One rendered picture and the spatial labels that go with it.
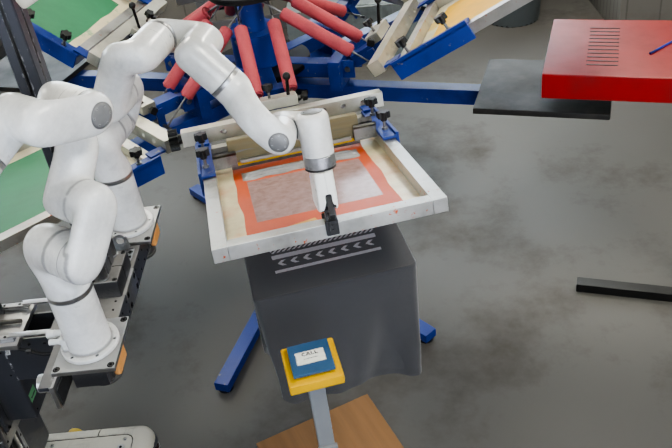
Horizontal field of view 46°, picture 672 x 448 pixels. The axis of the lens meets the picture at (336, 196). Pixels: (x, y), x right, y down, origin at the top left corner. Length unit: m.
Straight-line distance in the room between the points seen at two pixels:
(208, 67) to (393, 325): 0.93
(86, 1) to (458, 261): 1.98
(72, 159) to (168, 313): 2.08
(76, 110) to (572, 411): 2.14
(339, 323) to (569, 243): 1.77
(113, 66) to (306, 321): 0.85
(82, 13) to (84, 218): 2.09
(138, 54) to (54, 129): 0.38
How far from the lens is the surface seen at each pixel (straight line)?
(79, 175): 1.63
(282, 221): 2.05
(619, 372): 3.21
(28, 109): 1.48
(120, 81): 1.88
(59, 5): 3.59
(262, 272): 2.19
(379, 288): 2.16
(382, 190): 2.13
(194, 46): 1.78
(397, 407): 3.05
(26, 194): 2.84
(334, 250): 2.22
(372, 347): 2.32
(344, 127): 2.45
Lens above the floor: 2.32
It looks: 34 degrees down
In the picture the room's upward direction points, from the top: 8 degrees counter-clockwise
